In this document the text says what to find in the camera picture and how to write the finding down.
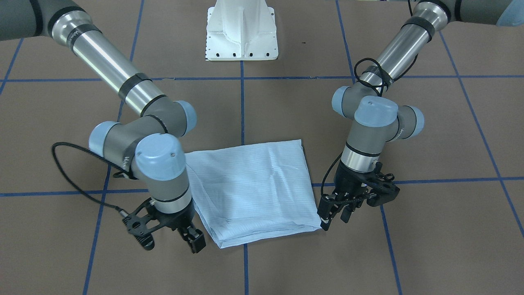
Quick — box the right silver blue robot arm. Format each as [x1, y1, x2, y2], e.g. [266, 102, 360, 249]
[1, 0, 206, 253]

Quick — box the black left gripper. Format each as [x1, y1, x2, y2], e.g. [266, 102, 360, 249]
[317, 162, 383, 231]

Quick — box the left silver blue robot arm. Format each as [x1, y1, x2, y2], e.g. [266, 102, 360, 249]
[317, 0, 523, 230]

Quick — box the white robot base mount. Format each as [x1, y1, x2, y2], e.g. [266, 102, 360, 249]
[205, 0, 279, 61]

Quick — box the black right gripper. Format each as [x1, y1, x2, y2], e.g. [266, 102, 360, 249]
[154, 203, 206, 254]

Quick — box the light blue button shirt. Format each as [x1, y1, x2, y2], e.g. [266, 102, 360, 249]
[186, 139, 321, 249]

